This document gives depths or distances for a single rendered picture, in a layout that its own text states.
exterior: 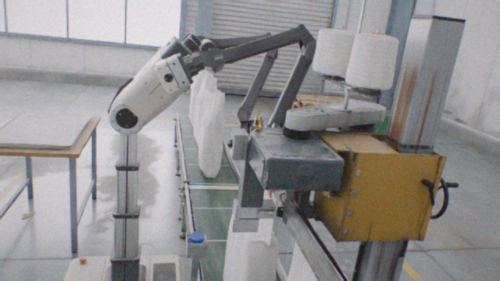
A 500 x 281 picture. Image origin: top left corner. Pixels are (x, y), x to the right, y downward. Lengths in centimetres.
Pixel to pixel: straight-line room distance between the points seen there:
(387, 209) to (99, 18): 796
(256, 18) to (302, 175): 788
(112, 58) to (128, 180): 696
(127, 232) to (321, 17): 783
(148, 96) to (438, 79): 112
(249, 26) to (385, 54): 773
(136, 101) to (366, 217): 107
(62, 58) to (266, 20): 432
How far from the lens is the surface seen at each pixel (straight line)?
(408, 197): 141
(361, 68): 123
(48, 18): 902
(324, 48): 146
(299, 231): 129
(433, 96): 140
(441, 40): 138
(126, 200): 207
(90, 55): 893
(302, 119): 127
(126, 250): 220
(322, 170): 115
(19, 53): 925
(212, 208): 285
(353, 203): 131
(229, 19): 879
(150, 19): 874
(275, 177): 111
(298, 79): 161
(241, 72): 894
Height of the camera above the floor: 169
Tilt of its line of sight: 17 degrees down
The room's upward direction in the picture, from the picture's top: 7 degrees clockwise
